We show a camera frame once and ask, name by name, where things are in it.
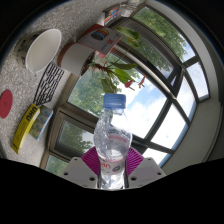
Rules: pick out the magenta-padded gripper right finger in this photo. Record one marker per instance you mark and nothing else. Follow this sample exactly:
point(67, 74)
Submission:
point(143, 170)

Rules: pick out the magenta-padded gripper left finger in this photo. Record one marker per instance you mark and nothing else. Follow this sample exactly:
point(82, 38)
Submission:
point(81, 168)

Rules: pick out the clear plastic water bottle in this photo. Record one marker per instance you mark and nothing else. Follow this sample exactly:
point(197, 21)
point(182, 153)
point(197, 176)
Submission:
point(112, 133)

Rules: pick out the dark-framed bay window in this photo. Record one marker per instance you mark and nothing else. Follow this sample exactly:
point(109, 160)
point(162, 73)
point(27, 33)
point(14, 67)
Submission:
point(146, 113)

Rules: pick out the long yellow box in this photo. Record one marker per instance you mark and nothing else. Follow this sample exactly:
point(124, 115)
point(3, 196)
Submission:
point(26, 126)

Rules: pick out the black grid trivet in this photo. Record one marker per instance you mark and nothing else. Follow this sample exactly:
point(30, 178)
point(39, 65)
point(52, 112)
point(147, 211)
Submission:
point(49, 83)

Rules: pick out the flat round red coaster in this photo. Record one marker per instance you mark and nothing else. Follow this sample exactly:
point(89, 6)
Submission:
point(5, 104)

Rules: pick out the potted plant in white pot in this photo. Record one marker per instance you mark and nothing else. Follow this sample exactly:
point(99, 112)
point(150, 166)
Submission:
point(75, 58)

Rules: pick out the white mug with black lettering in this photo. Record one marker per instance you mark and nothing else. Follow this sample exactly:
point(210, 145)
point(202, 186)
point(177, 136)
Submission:
point(41, 50)

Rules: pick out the flat colourful marker box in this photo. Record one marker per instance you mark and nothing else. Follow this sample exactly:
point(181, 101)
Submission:
point(111, 15)

